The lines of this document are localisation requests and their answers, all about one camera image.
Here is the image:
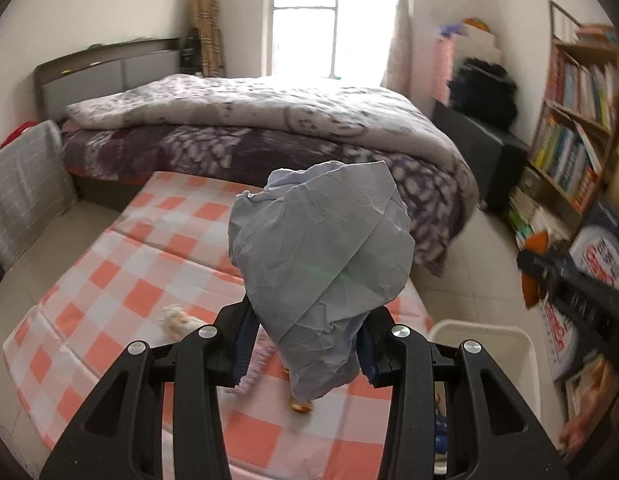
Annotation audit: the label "purple lace strip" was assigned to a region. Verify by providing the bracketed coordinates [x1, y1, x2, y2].
[236, 337, 276, 393]

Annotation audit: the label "red clothes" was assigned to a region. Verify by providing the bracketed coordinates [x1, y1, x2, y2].
[0, 121, 37, 149]

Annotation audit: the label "bed with grey headboard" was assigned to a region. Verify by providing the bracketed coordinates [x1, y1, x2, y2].
[33, 36, 473, 278]

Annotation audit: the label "plaid coat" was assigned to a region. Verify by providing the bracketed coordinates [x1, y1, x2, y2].
[192, 0, 225, 78]

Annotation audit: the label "purple patterned bedsheet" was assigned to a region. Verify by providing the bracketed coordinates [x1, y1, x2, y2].
[59, 127, 465, 273]

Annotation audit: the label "grey cartoon print quilt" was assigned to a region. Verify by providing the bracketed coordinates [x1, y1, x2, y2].
[64, 74, 473, 266]

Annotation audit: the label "brown pastry piece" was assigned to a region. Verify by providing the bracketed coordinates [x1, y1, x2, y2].
[288, 392, 314, 415]

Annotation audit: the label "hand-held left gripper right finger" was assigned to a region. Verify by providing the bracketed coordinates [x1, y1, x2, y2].
[358, 306, 570, 480]

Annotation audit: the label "white plush toy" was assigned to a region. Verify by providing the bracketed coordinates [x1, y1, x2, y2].
[162, 304, 210, 342]

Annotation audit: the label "row of shelf books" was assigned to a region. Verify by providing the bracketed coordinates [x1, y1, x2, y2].
[532, 55, 619, 211]

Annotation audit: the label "pale curtain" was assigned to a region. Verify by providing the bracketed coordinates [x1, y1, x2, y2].
[382, 0, 416, 91]

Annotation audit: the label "black bag on cabinet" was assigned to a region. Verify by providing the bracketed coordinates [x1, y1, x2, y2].
[448, 57, 519, 131]

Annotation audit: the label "window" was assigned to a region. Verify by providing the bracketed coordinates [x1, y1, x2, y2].
[262, 0, 405, 83]

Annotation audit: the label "wooden bookshelf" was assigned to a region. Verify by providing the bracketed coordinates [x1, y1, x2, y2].
[527, 0, 619, 217]

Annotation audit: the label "black cabinet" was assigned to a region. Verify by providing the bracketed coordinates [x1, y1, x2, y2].
[432, 102, 530, 213]

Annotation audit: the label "grey paper bag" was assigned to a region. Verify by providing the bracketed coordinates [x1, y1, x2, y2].
[226, 160, 415, 403]

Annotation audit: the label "orange checked tablecloth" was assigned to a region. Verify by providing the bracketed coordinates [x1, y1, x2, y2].
[3, 171, 435, 480]

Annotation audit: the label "white plastic bin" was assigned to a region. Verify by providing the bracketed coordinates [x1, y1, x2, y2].
[428, 320, 543, 480]

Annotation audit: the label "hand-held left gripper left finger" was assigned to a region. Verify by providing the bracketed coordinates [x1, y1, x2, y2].
[39, 301, 257, 480]

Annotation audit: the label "pink cabinet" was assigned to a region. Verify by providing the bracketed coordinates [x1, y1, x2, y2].
[432, 35, 503, 107]

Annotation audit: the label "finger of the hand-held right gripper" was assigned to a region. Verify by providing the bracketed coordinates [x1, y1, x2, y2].
[517, 247, 575, 288]

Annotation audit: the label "orange object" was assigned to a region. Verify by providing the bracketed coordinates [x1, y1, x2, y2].
[521, 230, 553, 309]

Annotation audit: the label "orange and purple toys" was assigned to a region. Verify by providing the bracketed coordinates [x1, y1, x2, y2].
[439, 16, 490, 37]

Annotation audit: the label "picture printed box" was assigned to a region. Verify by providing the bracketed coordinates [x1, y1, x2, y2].
[558, 355, 619, 457]

